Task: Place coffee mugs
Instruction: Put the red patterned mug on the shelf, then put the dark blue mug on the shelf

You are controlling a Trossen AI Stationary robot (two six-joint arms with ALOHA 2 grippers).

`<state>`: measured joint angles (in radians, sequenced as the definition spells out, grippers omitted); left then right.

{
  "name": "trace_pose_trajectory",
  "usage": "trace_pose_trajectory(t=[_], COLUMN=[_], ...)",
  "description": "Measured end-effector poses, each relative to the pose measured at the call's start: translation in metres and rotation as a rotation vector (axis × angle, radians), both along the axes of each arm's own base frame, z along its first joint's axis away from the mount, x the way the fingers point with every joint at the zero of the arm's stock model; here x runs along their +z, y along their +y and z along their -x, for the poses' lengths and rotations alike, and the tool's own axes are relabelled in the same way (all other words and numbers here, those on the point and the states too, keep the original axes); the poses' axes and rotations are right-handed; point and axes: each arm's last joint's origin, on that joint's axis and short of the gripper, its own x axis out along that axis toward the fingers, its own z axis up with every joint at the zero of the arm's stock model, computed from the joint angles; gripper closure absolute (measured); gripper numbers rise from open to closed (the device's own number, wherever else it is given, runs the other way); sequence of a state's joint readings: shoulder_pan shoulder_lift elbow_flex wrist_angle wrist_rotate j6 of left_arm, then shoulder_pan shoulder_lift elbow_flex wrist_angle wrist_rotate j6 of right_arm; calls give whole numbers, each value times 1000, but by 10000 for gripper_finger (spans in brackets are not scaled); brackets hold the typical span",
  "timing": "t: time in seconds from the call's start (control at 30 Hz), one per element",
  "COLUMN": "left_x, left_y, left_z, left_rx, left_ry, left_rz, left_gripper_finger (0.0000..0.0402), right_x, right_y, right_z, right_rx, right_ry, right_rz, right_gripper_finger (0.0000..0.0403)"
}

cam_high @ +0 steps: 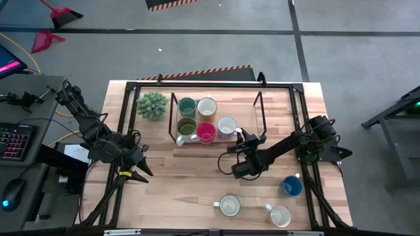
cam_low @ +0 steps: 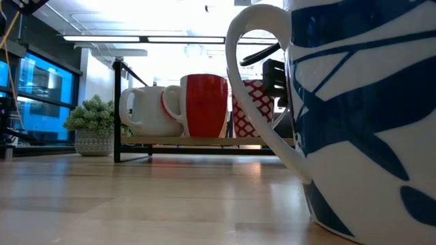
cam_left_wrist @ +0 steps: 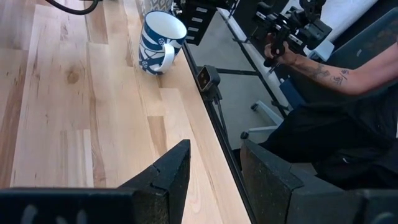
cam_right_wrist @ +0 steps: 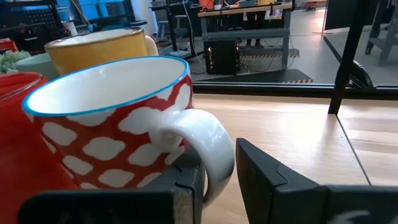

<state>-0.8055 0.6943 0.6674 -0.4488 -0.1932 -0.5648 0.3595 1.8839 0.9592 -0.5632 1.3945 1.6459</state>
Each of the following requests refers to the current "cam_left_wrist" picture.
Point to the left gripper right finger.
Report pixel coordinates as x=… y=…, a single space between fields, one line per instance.
x=280 y=193

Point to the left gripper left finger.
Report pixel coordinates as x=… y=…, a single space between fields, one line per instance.
x=174 y=174

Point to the white mug blue pattern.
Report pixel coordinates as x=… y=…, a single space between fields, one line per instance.
x=155 y=40

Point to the white mug grey diamonds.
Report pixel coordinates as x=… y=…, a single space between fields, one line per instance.
x=157 y=4

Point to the person's right forearm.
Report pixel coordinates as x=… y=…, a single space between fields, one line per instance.
x=357 y=77

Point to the white chair base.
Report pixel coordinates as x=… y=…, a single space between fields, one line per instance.
x=264 y=115

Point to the person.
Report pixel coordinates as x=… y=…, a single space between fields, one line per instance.
x=342 y=140

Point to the person's right hand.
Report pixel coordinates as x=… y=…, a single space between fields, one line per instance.
x=286 y=57

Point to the black aluminium table frame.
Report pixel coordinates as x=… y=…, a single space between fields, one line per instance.
x=230 y=155

